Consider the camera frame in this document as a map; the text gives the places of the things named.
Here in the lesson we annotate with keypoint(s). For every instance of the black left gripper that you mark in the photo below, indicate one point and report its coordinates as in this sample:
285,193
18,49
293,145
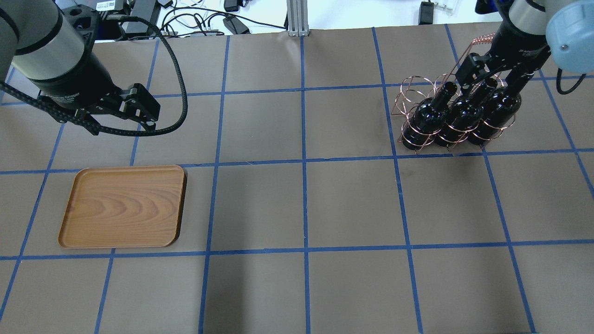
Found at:
76,82

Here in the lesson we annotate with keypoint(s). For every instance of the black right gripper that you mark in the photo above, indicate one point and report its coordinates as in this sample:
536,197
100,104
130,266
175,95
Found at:
523,44

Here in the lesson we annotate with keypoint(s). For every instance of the dark wine bottle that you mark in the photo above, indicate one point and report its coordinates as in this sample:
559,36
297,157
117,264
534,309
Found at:
500,107
464,115
428,119

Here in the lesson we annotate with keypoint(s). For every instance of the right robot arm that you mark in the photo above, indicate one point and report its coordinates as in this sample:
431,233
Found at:
568,26

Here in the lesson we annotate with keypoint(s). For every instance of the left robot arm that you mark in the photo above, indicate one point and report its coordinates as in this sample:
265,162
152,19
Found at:
53,50

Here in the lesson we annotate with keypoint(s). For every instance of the wooden tray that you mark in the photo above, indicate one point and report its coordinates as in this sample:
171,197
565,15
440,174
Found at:
124,207

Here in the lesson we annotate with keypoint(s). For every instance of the black power adapter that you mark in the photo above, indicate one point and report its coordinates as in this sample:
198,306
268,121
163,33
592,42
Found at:
235,26

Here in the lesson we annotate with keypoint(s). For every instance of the copper wire bottle basket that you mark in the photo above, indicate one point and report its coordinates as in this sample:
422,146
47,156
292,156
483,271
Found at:
414,89

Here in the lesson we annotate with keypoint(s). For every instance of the aluminium frame post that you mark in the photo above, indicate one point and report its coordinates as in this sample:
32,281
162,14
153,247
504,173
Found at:
297,17

